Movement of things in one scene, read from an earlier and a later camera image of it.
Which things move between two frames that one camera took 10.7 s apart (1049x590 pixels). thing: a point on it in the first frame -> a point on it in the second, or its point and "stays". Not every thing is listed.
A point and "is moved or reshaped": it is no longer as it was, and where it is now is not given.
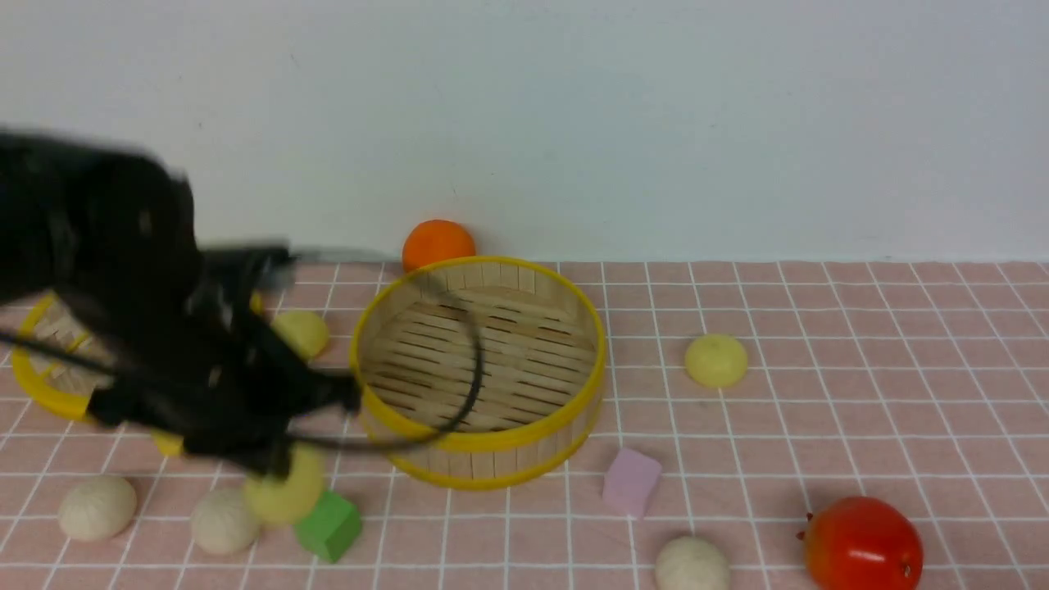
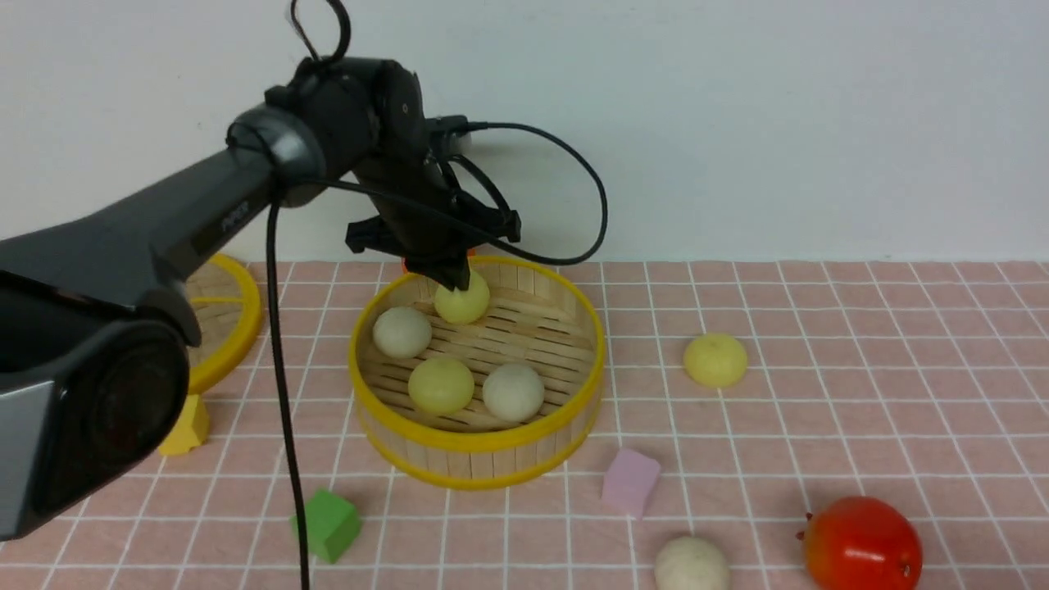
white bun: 94,509 is moved or reshaped
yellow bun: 715,360 stays
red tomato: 862,543 stays
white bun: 224,522 -> 513,392
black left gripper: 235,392 -> 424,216
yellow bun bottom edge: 283,500 -> 441,386
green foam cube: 332,528 stays
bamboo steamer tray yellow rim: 479,372 stays
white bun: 692,563 stays
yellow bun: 306,331 -> 460,306
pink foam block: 630,483 stays
